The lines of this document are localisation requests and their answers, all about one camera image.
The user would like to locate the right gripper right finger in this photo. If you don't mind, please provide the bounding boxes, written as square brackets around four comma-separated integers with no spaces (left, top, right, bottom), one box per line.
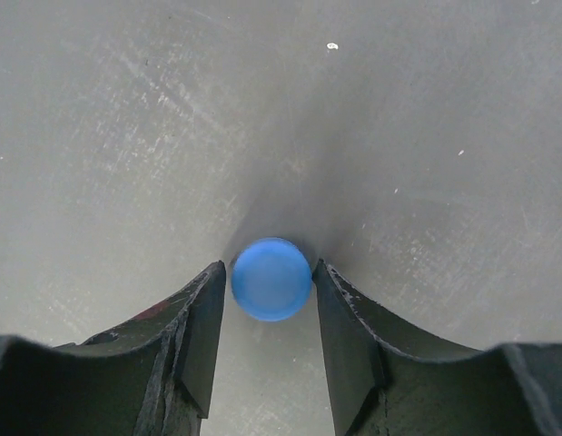
[313,262,562,435]

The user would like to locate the blue bottle cap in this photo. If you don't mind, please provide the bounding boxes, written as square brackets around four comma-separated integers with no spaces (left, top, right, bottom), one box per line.
[231,238,312,322]

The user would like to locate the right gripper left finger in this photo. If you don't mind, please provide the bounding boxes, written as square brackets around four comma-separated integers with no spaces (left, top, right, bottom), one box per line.
[0,262,226,435]

